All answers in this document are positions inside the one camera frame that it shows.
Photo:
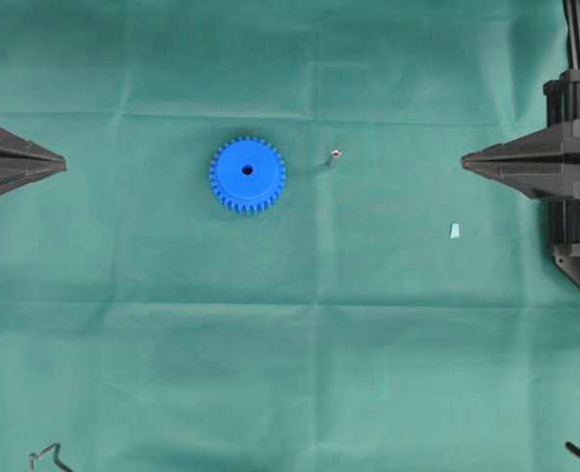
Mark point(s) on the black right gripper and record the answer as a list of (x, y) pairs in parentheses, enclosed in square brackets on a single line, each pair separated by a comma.
[(546, 181)]

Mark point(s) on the small pale tape piece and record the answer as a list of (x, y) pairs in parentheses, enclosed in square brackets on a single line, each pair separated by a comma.
[(454, 232)]

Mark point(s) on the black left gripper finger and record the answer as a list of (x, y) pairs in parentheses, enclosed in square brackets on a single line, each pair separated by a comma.
[(17, 172), (14, 146)]

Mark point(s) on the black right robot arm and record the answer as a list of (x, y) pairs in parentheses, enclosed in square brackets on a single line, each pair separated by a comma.
[(572, 15)]

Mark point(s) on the grey metal shaft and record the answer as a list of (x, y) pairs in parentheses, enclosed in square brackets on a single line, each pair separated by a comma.
[(333, 158)]

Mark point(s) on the blue plastic gear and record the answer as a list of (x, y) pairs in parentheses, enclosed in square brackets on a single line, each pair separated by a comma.
[(247, 175)]

